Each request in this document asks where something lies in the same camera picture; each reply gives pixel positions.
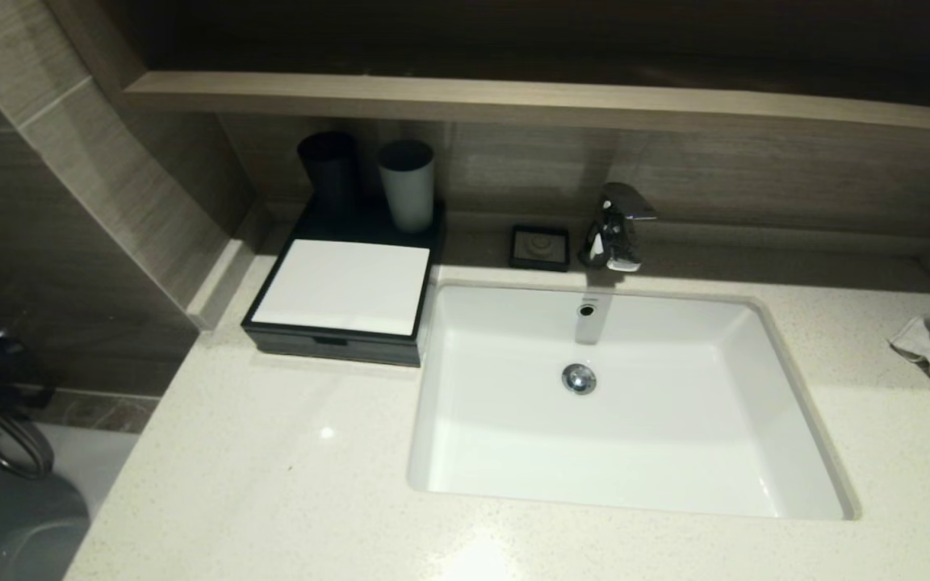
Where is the black sliding drawer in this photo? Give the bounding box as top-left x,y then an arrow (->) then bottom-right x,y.
259,332 -> 421,369

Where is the black bottle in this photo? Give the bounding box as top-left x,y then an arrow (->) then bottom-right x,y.
296,132 -> 359,222

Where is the black amenity box with drawer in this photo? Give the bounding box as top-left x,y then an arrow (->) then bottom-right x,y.
241,194 -> 446,369

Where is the black square soap dish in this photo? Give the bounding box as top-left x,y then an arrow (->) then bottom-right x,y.
509,224 -> 572,272

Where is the grey cup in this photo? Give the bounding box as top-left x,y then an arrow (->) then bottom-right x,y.
376,140 -> 437,236

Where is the white rectangular pad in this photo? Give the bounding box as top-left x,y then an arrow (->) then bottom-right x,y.
250,239 -> 432,338

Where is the chrome sink drain stopper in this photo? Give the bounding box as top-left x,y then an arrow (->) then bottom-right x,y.
560,362 -> 597,396

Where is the chrome faucet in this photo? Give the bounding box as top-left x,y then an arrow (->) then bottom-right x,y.
578,182 -> 659,273

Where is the white rectangular sink basin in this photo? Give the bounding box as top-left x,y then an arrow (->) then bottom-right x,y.
406,278 -> 863,522

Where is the light wooden wall shelf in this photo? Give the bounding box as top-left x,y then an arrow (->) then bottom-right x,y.
124,71 -> 930,136

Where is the chrome flexible hose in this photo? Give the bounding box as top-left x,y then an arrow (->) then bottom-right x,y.
0,378 -> 57,482

